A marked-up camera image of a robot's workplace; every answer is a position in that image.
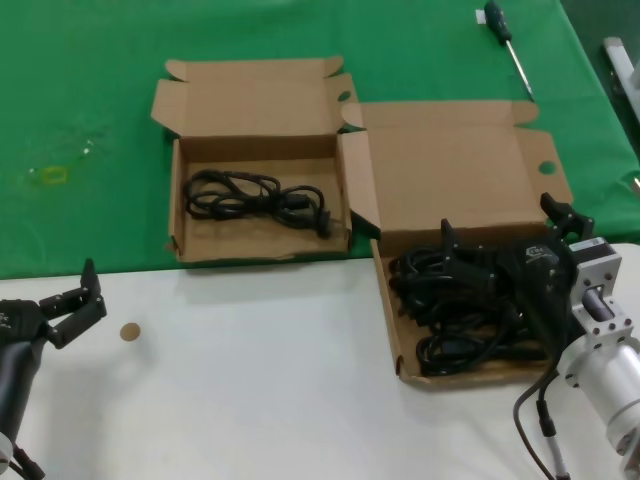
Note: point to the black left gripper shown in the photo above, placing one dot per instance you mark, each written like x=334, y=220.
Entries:
x=20, y=322

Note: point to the green table cloth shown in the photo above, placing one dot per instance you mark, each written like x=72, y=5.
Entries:
x=75, y=75

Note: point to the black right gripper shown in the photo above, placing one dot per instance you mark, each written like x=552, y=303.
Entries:
x=542, y=280

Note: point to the small white tape piece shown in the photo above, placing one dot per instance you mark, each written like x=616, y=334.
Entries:
x=479, y=18

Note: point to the grey metal profile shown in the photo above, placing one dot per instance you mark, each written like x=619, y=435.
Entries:
x=617, y=60

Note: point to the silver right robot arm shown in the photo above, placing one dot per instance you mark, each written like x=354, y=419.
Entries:
x=615, y=370

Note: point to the yellow tape square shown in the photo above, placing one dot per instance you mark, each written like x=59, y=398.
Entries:
x=52, y=176

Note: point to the round brown cardboard disc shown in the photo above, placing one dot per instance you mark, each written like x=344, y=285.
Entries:
x=130, y=331

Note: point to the open cardboard box, large lid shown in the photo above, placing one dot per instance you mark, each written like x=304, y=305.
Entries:
x=450, y=165

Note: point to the shallow open cardboard box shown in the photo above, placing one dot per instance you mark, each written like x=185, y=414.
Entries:
x=260, y=125

